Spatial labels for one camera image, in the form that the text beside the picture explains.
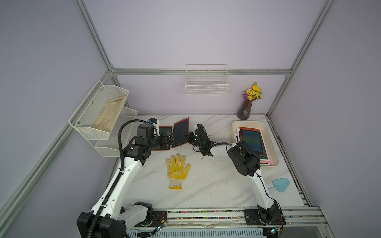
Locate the cream plastic storage box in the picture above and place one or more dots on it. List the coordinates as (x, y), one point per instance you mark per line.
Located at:
(257, 135)

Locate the beige cloth in shelf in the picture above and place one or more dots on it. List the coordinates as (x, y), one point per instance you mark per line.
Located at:
(106, 120)

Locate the aluminium frame rails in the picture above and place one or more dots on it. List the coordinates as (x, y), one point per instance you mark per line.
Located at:
(19, 199)

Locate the light blue plastic scoop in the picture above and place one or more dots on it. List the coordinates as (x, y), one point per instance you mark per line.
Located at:
(280, 185)

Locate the yellow flower bouquet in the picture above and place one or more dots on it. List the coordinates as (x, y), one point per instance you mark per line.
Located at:
(253, 93)

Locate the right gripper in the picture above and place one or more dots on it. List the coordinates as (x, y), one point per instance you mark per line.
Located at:
(190, 135)

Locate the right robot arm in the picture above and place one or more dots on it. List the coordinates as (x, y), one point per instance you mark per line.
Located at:
(247, 163)

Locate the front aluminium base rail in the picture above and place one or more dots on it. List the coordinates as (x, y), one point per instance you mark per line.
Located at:
(292, 222)

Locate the white mesh wall shelf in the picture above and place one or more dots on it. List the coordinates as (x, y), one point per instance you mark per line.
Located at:
(105, 143)

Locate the white wire wall basket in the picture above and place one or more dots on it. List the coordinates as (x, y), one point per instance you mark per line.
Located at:
(206, 80)

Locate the yellow knit glove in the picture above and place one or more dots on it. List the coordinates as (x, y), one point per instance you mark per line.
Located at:
(178, 171)

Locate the red writing tablet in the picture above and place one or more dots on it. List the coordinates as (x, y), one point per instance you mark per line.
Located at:
(163, 129)
(180, 131)
(253, 142)

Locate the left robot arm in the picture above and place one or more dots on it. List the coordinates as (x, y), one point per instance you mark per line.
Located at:
(108, 218)

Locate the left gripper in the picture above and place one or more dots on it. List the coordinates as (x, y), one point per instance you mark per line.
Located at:
(170, 140)

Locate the dark glass vase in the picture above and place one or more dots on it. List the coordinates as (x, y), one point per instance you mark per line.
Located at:
(245, 110)

